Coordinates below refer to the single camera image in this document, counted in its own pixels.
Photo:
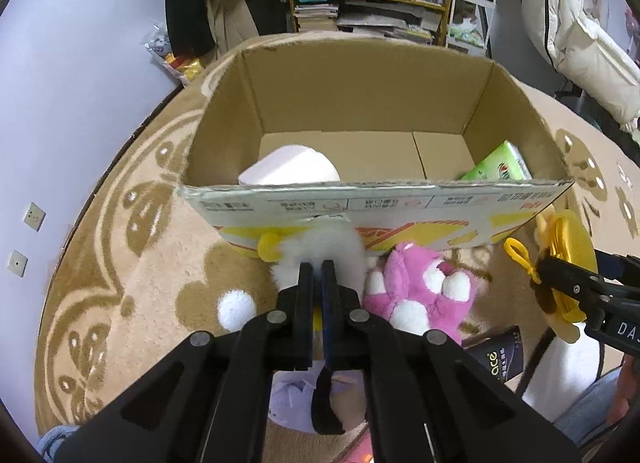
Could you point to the white trolley cart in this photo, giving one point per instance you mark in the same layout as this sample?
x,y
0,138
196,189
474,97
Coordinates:
x,y
470,28

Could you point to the person's right leg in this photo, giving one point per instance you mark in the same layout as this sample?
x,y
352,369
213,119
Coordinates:
x,y
590,403

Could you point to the person's left leg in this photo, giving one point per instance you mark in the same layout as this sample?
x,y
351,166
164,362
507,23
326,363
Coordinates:
x,y
57,443

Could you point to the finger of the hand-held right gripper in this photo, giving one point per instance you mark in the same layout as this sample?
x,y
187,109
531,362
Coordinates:
x,y
565,280
620,269

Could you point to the printed cardboard box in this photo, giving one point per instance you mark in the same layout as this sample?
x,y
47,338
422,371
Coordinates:
x,y
350,93

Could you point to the stack of books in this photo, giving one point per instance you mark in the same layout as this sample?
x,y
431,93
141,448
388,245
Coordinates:
x,y
385,20
315,17

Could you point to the gold foil packet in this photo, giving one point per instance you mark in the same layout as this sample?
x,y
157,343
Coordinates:
x,y
187,70

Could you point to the green tissue packet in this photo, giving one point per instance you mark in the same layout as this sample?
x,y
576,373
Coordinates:
x,y
500,163

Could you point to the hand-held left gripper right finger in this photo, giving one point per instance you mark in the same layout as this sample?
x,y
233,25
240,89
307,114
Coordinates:
x,y
329,293

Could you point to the pink plush bear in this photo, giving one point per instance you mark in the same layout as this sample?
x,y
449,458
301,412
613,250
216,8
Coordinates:
x,y
410,283

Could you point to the cream puffer coat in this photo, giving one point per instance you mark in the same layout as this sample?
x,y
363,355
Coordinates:
x,y
575,18

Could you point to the beige hanging coat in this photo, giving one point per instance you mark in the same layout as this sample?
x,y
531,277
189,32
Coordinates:
x,y
230,13

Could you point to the clear plastic bag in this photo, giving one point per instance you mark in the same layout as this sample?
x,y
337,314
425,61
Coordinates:
x,y
157,45

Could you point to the pink plastic packet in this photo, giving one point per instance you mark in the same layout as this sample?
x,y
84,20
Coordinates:
x,y
290,165

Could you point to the person's leg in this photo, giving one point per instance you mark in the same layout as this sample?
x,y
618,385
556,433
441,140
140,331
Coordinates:
x,y
590,403
57,443

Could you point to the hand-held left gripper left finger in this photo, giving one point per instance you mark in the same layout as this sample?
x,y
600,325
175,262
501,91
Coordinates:
x,y
306,293

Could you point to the white wall socket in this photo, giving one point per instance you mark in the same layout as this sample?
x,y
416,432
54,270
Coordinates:
x,y
17,263
35,216

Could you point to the white fluffy plush toy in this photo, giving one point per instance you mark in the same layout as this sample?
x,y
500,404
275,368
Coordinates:
x,y
330,243

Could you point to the yellow sunflower toy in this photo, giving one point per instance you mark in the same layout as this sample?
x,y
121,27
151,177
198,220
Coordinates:
x,y
572,243

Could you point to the person's right hand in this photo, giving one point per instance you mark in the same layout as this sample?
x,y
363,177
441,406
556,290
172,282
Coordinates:
x,y
629,390

